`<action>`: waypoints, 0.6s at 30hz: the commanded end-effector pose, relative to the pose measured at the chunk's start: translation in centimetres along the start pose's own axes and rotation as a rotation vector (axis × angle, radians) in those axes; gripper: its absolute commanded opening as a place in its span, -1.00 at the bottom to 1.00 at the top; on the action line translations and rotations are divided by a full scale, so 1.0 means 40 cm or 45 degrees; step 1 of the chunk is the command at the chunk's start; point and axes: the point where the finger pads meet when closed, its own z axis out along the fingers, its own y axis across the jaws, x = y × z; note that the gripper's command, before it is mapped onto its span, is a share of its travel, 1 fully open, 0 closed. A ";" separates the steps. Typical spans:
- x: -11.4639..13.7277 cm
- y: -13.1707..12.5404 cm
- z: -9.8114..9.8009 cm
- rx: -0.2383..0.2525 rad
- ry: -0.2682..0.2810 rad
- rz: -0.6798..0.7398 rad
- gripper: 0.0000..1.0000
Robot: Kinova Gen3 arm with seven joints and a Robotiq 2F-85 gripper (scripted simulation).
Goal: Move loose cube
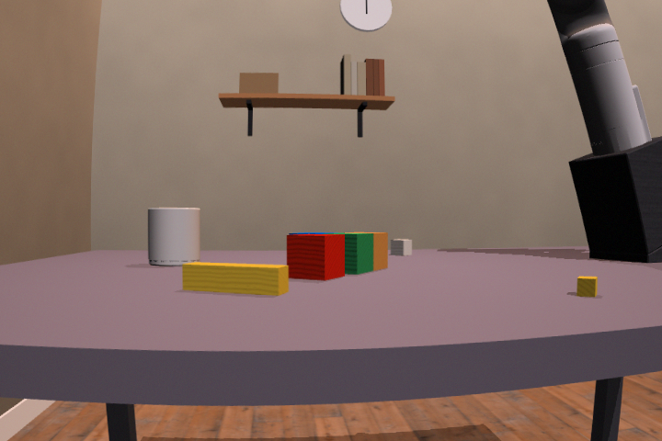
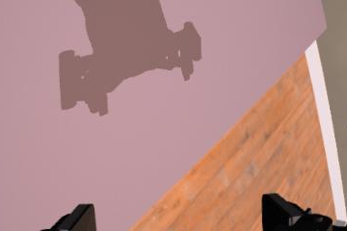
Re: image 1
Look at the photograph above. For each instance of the green cube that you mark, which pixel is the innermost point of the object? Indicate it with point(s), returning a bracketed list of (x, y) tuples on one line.
[(358, 252)]

